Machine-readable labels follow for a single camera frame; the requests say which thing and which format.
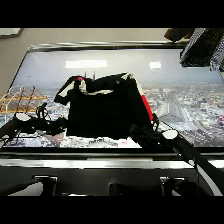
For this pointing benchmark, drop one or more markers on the black jacket with red trim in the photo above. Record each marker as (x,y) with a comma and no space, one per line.
(106,113)

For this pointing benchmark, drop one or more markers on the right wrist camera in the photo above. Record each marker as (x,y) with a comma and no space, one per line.
(155,122)

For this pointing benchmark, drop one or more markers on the yellow clothes hanger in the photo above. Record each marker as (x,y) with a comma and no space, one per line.
(20,99)

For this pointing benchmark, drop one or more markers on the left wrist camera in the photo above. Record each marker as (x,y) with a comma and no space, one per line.
(41,110)

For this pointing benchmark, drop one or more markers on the silver frame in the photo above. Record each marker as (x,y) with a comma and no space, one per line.
(100,163)

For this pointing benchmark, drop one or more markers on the brown garment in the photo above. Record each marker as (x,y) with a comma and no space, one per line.
(176,33)

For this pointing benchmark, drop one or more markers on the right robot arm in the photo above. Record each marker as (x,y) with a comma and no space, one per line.
(186,148)

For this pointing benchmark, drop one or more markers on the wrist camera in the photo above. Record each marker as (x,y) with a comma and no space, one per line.
(155,122)
(41,110)

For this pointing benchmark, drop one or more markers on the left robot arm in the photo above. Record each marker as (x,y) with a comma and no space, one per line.
(13,125)

